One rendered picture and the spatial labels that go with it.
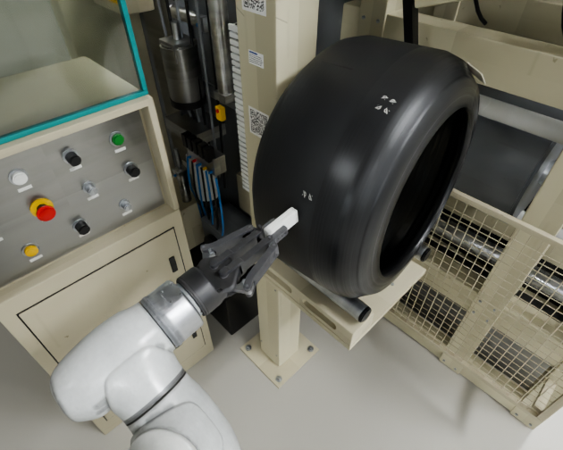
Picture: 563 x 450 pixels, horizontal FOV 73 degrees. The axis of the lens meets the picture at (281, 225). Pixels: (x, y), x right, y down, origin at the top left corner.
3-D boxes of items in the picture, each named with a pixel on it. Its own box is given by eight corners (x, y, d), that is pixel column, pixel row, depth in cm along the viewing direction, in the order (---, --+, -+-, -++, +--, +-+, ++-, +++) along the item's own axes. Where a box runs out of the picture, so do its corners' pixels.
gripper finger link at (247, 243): (218, 281, 64) (214, 276, 64) (266, 240, 68) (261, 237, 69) (213, 268, 61) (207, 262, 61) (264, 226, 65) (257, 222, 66)
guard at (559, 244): (337, 275, 178) (357, 145, 130) (340, 273, 179) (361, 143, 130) (539, 423, 131) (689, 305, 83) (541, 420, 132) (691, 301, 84)
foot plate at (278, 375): (239, 348, 183) (239, 346, 182) (280, 315, 197) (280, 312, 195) (278, 388, 169) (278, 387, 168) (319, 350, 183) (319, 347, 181)
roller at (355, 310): (262, 250, 111) (264, 237, 108) (273, 244, 113) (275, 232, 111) (358, 326, 92) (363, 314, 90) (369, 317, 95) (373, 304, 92)
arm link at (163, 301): (130, 290, 56) (164, 265, 59) (153, 319, 63) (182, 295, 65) (163, 330, 52) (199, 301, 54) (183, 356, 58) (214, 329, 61)
